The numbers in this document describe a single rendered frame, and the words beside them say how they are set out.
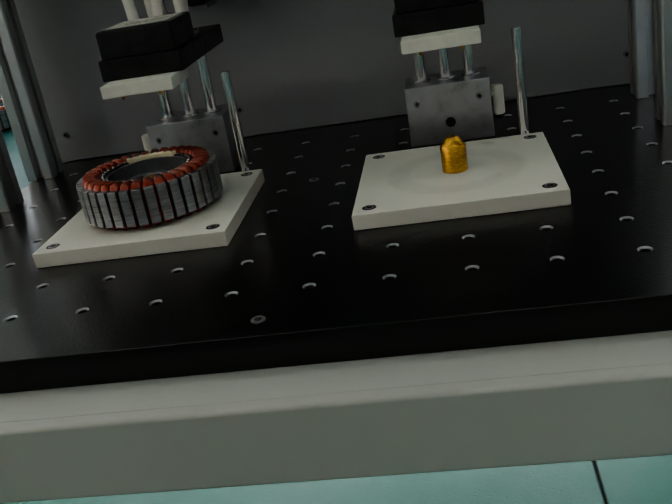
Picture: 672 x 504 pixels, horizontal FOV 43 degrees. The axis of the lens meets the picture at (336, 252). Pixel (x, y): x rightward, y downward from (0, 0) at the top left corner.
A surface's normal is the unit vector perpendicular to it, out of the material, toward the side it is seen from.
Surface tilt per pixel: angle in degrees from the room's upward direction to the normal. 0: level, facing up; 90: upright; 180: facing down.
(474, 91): 90
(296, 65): 90
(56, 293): 0
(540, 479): 0
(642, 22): 90
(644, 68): 90
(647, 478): 0
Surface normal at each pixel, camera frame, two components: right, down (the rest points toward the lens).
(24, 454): -0.10, 0.39
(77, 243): -0.16, -0.91
